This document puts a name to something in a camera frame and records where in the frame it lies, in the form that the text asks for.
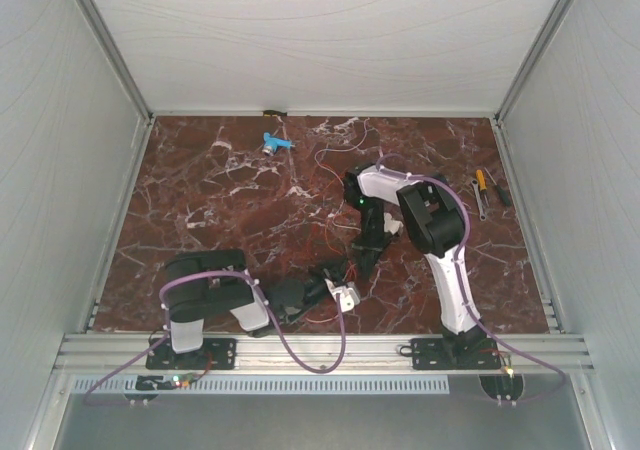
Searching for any white wire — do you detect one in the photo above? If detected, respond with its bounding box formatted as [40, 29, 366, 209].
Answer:
[304, 117, 381, 326]

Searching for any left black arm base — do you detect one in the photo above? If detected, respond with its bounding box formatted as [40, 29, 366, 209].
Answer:
[145, 338, 237, 370]

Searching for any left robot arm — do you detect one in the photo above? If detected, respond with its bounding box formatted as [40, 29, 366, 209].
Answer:
[160, 249, 360, 368]

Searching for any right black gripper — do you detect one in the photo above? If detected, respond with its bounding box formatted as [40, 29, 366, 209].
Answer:
[350, 196, 395, 282]

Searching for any slotted grey cable duct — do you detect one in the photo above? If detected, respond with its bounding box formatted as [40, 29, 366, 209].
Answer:
[72, 375, 450, 398]

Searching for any black handled screwdriver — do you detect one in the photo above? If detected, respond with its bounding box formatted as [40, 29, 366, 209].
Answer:
[494, 184, 512, 207]

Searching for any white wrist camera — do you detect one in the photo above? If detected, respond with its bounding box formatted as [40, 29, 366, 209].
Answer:
[383, 212, 403, 236]
[325, 279, 360, 313]

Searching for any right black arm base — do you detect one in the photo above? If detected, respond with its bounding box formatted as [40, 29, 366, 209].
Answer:
[409, 338, 503, 371]

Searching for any black yellow edge clip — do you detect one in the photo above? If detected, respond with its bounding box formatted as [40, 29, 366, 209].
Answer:
[262, 109, 288, 117]

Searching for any blue connector plug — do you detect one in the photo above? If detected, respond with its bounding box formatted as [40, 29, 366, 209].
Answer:
[262, 132, 294, 156]

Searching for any red wire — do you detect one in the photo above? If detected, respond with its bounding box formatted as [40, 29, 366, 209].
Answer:
[304, 204, 356, 276]

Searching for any silver wrench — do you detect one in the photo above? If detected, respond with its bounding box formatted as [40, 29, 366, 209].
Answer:
[471, 179, 487, 222]

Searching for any aluminium front rail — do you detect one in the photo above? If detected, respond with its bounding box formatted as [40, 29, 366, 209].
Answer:
[54, 333, 594, 375]

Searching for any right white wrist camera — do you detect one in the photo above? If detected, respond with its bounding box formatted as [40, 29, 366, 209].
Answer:
[383, 212, 403, 236]

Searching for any yellow handled screwdriver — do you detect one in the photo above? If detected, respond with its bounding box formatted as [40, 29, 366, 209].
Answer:
[475, 169, 487, 191]

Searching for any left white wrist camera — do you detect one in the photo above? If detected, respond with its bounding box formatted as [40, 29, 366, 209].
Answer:
[325, 279, 360, 313]

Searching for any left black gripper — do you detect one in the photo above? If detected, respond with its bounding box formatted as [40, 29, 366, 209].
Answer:
[286, 254, 349, 324]

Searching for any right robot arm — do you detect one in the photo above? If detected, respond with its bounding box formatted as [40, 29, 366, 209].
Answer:
[342, 163, 487, 368]

